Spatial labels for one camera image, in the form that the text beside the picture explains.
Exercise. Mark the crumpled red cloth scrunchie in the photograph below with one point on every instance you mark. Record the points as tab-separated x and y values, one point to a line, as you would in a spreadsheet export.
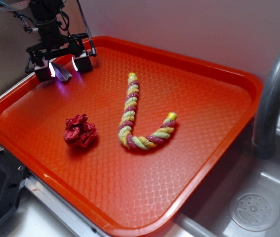
79	132

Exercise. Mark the multicolour twisted rope toy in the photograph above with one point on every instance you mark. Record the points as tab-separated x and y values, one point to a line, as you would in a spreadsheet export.
128	118

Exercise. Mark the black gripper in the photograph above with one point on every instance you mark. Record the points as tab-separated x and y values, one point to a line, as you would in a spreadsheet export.
53	44

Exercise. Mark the round grey sink drain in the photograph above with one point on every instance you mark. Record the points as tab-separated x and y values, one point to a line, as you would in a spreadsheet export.
254	210

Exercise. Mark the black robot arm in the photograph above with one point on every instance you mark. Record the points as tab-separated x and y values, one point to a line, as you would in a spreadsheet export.
44	10

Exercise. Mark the grey toy faucet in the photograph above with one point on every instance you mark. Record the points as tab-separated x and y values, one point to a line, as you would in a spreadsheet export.
267	116

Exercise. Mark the red plastic tray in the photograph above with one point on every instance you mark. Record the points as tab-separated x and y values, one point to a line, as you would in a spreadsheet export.
128	193

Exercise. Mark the grey toy sink basin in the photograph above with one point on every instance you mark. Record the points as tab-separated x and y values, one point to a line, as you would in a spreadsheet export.
206	212

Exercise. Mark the brown wood chip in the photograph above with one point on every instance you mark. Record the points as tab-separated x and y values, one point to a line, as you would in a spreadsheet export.
60	72

